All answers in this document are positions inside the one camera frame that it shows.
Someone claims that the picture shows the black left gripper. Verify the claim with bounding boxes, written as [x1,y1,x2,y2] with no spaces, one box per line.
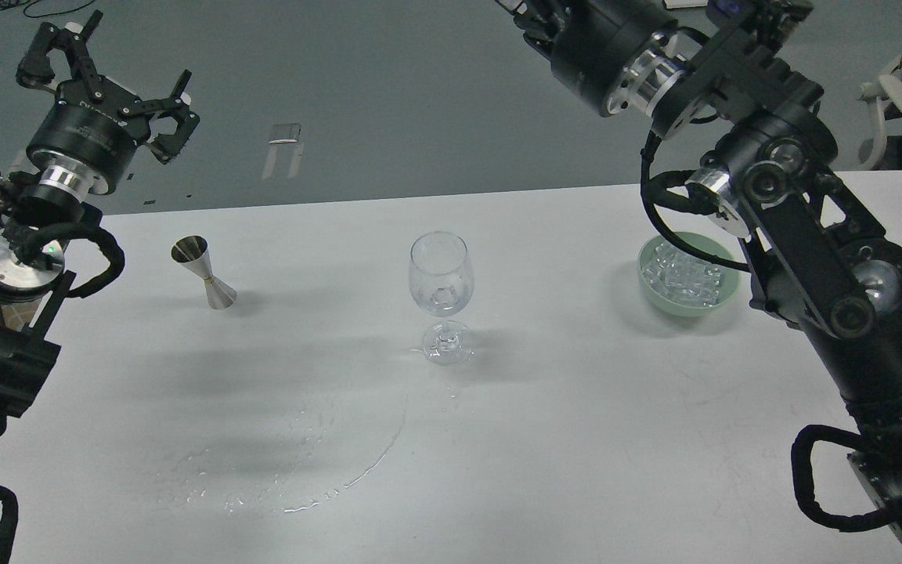
[16,9,201,197]

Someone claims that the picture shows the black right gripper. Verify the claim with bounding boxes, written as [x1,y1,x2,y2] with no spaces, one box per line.
[495,1,687,117]

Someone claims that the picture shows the steel cocktail jigger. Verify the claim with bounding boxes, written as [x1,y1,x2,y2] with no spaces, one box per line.
[171,235,237,309]

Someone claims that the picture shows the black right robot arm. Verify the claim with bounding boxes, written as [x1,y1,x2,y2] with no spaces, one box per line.
[500,1,902,543]

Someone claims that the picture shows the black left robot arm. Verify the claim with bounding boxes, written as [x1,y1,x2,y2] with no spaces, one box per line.
[0,10,200,438]

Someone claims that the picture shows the clear wine glass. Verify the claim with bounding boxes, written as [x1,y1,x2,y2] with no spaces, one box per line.
[408,231,474,367]

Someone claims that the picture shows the clear ice cubes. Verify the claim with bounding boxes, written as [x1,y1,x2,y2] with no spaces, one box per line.
[638,239,730,308]

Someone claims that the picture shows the green bowl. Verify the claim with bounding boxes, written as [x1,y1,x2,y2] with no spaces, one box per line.
[637,235,741,318]

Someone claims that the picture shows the black floor cables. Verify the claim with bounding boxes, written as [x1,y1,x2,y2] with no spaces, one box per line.
[0,0,99,34]

